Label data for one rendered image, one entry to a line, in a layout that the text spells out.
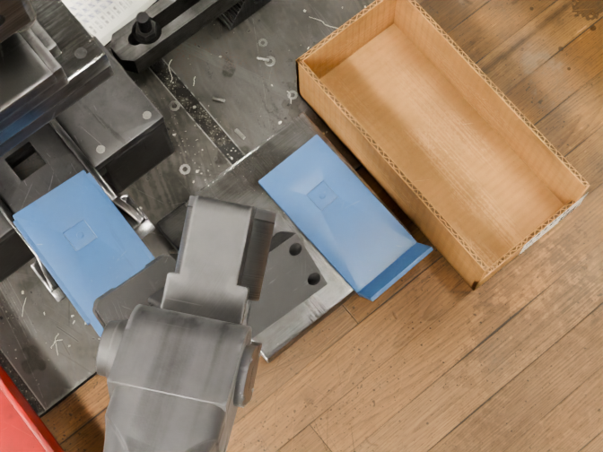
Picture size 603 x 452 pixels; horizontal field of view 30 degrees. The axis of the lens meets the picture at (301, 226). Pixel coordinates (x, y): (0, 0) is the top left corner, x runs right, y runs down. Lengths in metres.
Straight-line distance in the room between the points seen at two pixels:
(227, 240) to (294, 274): 0.11
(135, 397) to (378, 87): 0.53
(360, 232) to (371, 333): 0.09
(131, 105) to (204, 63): 0.13
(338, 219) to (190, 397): 0.42
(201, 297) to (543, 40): 0.54
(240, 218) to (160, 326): 0.09
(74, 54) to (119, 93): 0.16
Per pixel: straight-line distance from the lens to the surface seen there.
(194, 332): 0.63
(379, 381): 0.99
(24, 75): 0.79
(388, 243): 0.99
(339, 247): 0.99
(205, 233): 0.68
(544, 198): 1.04
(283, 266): 0.77
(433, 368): 1.00
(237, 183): 1.02
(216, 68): 1.08
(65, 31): 0.85
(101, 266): 0.93
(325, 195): 1.01
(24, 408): 0.97
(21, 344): 1.03
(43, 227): 0.95
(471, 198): 1.03
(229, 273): 0.68
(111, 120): 0.98
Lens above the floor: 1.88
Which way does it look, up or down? 73 degrees down
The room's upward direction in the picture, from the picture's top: 4 degrees counter-clockwise
